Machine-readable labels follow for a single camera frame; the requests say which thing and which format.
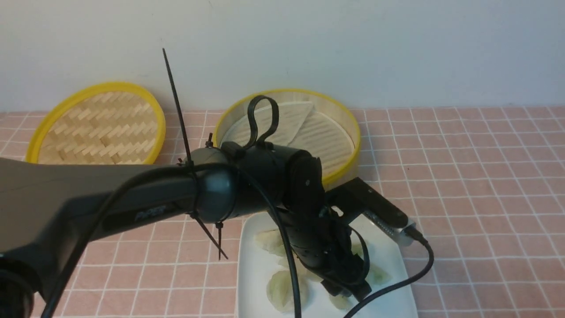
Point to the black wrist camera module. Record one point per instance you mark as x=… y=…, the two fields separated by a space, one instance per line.
x=356 y=198

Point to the black zip tie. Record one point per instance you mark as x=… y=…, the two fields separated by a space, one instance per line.
x=189 y=162

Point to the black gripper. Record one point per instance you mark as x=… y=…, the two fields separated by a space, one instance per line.
x=322 y=243

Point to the white steamer liner paper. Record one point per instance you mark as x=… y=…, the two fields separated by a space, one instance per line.
x=301 y=126

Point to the yellow rimmed bamboo steamer basket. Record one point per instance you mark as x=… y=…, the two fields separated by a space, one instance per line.
x=329 y=106

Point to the green dumpling plate right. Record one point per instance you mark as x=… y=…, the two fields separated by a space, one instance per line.
x=377 y=276

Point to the yellow rimmed bamboo steamer lid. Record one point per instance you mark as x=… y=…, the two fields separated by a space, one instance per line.
x=108 y=123

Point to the pale dumpling plate left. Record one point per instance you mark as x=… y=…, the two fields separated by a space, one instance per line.
x=270 y=241

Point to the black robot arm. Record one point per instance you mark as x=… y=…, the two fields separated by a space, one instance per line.
x=49 y=213

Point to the green dumpling plate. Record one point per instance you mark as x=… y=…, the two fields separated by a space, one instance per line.
x=341 y=302
x=377 y=276

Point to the large dumpling plate bottom left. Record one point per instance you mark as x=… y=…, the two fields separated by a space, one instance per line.
x=279 y=291

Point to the white square plate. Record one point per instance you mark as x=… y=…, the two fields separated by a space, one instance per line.
x=256 y=267

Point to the green dumpling plate bottom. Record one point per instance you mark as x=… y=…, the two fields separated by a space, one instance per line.
x=341 y=302

